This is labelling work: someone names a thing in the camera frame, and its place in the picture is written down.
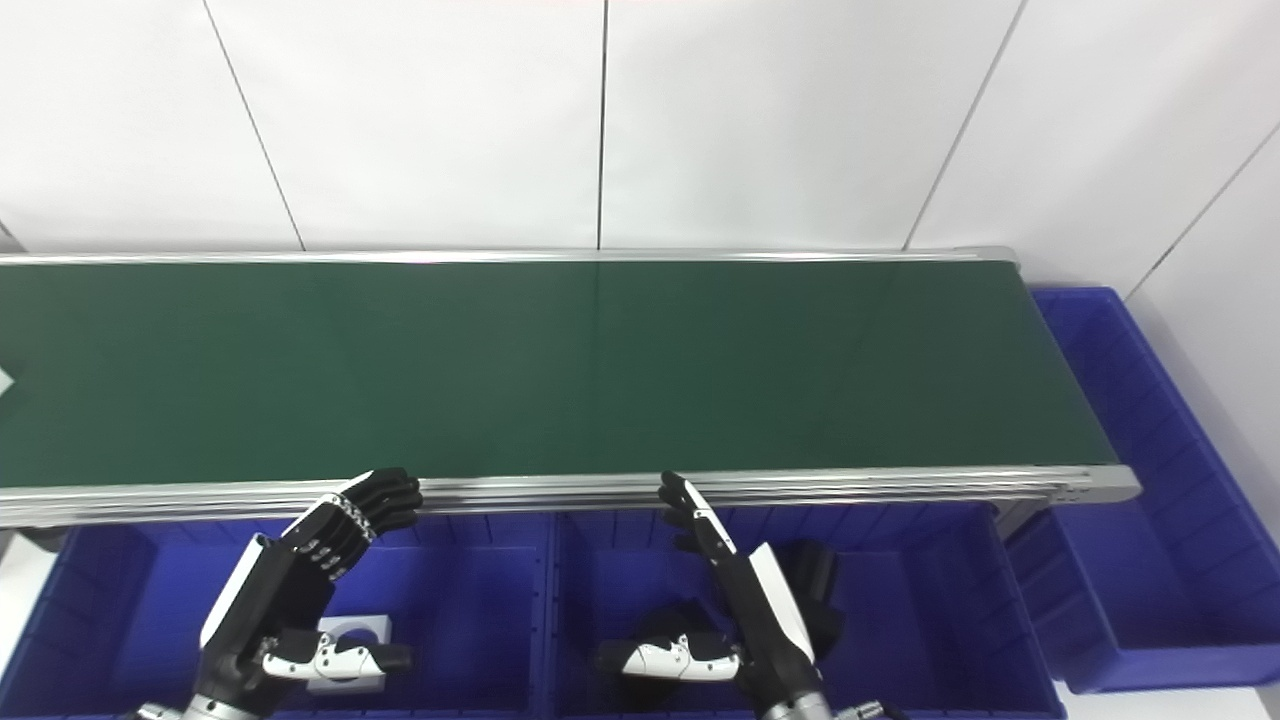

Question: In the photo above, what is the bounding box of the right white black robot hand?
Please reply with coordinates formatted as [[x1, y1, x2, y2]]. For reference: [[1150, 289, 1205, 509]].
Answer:
[[597, 472, 831, 713]]

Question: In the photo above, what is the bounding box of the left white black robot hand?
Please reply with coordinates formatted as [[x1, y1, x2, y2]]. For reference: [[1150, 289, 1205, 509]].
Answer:
[[190, 467, 423, 716]]

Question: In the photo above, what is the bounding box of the blue plastic bin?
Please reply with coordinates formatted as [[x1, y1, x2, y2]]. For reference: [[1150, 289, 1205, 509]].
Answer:
[[1005, 287, 1280, 694], [545, 503, 1067, 720], [0, 515, 557, 720]]

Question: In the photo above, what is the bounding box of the grey aluminium conveyor leg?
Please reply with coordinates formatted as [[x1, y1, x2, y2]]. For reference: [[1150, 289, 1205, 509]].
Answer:
[[992, 497, 1067, 542]]

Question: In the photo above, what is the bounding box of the green conveyor belt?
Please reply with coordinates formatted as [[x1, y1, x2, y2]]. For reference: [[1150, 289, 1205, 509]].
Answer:
[[0, 246, 1142, 529]]

